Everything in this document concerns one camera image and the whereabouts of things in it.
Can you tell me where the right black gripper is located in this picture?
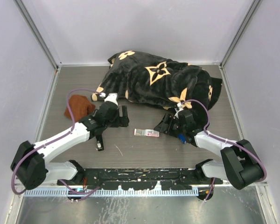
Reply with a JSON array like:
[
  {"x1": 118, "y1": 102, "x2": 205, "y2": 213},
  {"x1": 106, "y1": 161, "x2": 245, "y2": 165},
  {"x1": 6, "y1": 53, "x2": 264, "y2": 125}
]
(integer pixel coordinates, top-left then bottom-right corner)
[{"x1": 154, "y1": 112, "x2": 186, "y2": 138}]

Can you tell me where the red white staples box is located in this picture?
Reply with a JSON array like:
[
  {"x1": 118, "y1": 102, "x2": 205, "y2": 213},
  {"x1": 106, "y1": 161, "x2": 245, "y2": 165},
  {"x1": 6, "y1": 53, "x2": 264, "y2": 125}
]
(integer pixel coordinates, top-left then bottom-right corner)
[{"x1": 133, "y1": 128, "x2": 160, "y2": 137}]

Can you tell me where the blue stapler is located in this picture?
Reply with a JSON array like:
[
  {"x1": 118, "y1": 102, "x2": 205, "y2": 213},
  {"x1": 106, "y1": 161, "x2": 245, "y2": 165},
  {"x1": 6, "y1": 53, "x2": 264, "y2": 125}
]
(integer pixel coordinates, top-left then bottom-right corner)
[{"x1": 177, "y1": 133, "x2": 187, "y2": 144}]

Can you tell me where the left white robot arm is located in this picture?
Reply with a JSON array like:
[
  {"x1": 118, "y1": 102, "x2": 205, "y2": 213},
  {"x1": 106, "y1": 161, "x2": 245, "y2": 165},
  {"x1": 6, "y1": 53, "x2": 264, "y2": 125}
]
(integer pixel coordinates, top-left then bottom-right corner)
[{"x1": 11, "y1": 101, "x2": 129, "y2": 190}]

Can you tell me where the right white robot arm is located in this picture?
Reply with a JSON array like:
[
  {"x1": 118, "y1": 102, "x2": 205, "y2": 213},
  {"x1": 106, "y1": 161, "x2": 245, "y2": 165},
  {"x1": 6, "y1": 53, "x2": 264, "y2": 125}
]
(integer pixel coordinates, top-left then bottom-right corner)
[{"x1": 154, "y1": 111, "x2": 266, "y2": 189}]

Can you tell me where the black floral plush blanket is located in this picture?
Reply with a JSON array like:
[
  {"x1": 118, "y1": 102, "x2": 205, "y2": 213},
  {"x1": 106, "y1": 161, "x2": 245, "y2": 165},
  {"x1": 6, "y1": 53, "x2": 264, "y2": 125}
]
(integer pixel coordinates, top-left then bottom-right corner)
[{"x1": 91, "y1": 50, "x2": 223, "y2": 110}]

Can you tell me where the brown folded cloth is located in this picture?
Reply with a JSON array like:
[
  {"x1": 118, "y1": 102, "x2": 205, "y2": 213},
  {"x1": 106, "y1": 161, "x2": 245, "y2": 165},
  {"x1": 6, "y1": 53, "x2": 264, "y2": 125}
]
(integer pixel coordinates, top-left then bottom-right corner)
[{"x1": 69, "y1": 94, "x2": 96, "y2": 122}]

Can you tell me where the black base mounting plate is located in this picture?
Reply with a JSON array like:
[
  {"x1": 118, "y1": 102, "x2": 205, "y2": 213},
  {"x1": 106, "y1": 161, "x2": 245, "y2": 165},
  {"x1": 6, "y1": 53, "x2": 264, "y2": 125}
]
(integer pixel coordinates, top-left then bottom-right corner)
[{"x1": 65, "y1": 168, "x2": 212, "y2": 190}]

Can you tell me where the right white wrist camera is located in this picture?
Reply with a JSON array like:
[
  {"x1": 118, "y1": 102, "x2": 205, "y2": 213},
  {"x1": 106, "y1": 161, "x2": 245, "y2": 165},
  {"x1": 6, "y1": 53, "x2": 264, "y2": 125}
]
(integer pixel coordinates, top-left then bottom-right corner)
[{"x1": 175, "y1": 103, "x2": 184, "y2": 114}]

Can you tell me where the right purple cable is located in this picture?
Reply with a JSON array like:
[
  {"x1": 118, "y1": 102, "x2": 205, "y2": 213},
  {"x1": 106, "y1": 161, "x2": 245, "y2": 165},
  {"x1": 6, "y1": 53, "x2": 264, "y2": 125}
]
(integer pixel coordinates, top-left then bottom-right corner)
[{"x1": 179, "y1": 99, "x2": 268, "y2": 206}]

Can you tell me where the slotted cable duct rail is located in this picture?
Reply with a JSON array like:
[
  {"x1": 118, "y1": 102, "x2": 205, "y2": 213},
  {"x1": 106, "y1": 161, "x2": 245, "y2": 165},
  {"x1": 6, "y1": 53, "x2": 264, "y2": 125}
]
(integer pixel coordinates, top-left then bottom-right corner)
[{"x1": 24, "y1": 187, "x2": 199, "y2": 197}]

